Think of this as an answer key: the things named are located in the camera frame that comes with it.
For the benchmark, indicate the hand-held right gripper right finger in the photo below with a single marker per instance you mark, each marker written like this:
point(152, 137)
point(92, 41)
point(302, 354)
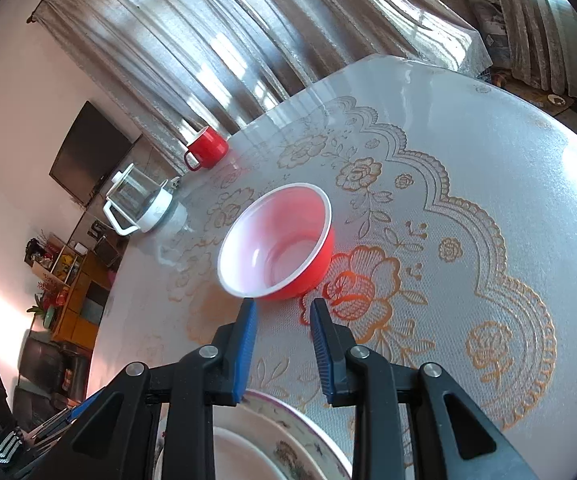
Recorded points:
point(321, 350)

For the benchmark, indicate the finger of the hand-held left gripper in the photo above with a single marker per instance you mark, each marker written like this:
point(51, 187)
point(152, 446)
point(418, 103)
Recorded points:
point(78, 410)

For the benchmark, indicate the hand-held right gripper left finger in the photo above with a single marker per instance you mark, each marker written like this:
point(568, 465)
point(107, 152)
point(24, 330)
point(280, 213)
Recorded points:
point(246, 345)

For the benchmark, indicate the white dragon pattern plate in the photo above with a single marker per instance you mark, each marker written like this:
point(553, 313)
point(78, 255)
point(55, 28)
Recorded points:
point(288, 440)

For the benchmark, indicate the red plastic bowl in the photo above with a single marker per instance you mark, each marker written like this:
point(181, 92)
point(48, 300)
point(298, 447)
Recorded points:
point(278, 240)

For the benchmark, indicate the black leather armchair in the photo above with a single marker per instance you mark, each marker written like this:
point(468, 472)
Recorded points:
point(48, 367)

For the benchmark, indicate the green potted plant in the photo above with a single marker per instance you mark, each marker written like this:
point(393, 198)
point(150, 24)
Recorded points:
point(42, 316)

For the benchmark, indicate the orange wooden desk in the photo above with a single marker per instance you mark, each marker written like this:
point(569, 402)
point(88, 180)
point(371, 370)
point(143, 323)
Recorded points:
point(86, 310)

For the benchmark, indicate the red flower decoration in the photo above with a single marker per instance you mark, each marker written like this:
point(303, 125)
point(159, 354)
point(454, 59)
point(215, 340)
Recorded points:
point(52, 292)

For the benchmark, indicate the wooden shelf unit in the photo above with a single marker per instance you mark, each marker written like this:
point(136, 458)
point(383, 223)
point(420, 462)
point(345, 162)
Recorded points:
point(53, 260)

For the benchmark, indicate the black portable speaker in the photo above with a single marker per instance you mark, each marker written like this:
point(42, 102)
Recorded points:
point(106, 251)

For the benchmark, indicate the white glass electric kettle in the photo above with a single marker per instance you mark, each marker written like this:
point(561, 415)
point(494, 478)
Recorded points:
point(153, 210)

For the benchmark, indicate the red mug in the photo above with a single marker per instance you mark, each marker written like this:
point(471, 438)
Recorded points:
point(211, 147)

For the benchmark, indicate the black flat television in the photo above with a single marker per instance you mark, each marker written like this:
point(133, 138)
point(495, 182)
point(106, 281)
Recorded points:
point(91, 155)

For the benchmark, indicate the grey sheer curtain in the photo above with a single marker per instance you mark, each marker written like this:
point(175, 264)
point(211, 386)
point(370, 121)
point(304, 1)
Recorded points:
point(218, 35)

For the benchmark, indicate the stuffed white sack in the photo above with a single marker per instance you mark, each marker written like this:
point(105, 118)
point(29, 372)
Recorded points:
point(488, 30)

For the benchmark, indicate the grey door curtain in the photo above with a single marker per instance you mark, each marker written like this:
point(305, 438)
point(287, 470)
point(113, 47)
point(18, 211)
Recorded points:
point(533, 25)

